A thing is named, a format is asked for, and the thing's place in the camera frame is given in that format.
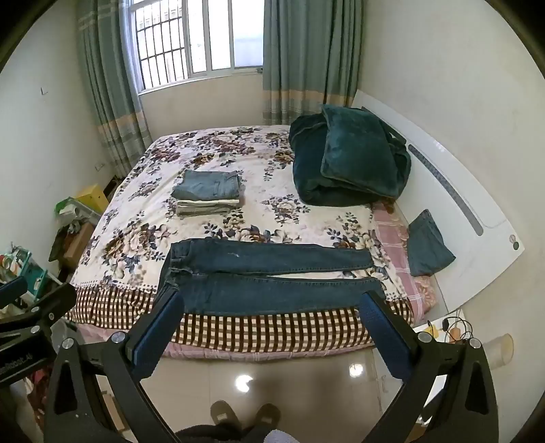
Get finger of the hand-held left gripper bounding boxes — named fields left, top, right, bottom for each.
left=0, top=282, right=78, bottom=341
left=0, top=276, right=28, bottom=300

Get person's dark clothing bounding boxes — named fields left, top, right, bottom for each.
left=174, top=425, right=299, bottom=443

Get pink plaid bedsheet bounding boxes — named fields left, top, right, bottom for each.
left=372, top=201, right=438, bottom=317

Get dark blue jeans pants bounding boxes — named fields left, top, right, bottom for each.
left=155, top=238, right=387, bottom=318

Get black cable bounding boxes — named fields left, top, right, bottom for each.
left=441, top=316, right=471, bottom=343

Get folded grey pants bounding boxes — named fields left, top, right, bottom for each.
left=176, top=197, right=244, bottom=219

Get dark green pillow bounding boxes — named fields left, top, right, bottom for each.
left=320, top=104, right=404, bottom=199

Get yellow box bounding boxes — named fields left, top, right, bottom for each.
left=74, top=184, right=110, bottom=214

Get green striped curtain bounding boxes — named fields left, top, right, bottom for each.
left=261, top=0, right=365, bottom=127
left=77, top=0, right=153, bottom=179

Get brown cardboard box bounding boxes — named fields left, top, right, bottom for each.
left=62, top=221, right=97, bottom=272

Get translucent plastic cup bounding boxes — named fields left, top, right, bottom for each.
left=484, top=333, right=515, bottom=368

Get green white package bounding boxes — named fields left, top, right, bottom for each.
left=54, top=197, right=103, bottom=223

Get barred window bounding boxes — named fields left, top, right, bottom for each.
left=127, top=0, right=267, bottom=93

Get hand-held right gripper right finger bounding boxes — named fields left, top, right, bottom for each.
left=359, top=290, right=500, bottom=443

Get floral bedsheet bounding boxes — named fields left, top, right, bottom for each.
left=64, top=125, right=416, bottom=354

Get teal printed box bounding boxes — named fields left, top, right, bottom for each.
left=0, top=248, right=48, bottom=294

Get folded light blue jeans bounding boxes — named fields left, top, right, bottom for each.
left=171, top=170, right=246, bottom=202

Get white headboard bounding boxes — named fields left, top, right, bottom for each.
left=351, top=89, right=526, bottom=318

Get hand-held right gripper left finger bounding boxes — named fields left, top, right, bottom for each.
left=43, top=290, right=186, bottom=443

